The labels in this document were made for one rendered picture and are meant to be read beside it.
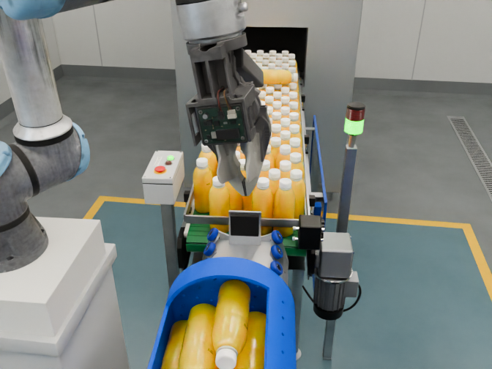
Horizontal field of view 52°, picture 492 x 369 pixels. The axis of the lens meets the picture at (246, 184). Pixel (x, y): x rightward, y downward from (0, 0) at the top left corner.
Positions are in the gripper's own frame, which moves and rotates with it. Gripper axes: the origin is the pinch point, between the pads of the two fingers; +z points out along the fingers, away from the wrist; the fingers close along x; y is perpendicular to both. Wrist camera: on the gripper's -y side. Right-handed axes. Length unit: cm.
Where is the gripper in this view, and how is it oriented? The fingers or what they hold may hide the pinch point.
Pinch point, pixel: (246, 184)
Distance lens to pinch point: 68.7
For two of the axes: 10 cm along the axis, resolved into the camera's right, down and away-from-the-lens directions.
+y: -2.0, 4.3, -8.8
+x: 9.7, -0.6, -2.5
